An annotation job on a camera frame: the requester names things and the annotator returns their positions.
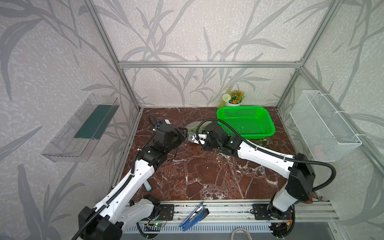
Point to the light blue scraper tool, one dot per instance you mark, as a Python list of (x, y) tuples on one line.
[(147, 185)]

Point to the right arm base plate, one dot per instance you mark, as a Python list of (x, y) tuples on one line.
[(264, 211)]

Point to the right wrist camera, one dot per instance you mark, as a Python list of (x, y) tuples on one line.
[(197, 139)]

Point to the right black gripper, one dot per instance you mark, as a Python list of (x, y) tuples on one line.
[(206, 148)]

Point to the small flower pot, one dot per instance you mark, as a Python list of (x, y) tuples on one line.
[(232, 98)]

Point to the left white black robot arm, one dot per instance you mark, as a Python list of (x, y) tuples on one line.
[(112, 216)]

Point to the green plastic basket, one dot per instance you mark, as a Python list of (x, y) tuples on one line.
[(251, 122)]

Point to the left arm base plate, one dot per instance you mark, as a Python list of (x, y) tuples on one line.
[(162, 212)]

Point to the blue clip tool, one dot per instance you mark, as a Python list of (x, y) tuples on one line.
[(199, 213)]

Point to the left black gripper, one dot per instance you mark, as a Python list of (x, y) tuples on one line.
[(181, 135)]

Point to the clear wall shelf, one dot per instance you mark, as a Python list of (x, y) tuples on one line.
[(78, 138)]

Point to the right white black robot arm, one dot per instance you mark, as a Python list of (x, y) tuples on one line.
[(298, 170)]

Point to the white wire basket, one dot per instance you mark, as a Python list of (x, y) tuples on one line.
[(324, 130)]

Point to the clear zip-top bag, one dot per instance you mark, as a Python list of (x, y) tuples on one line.
[(192, 130)]

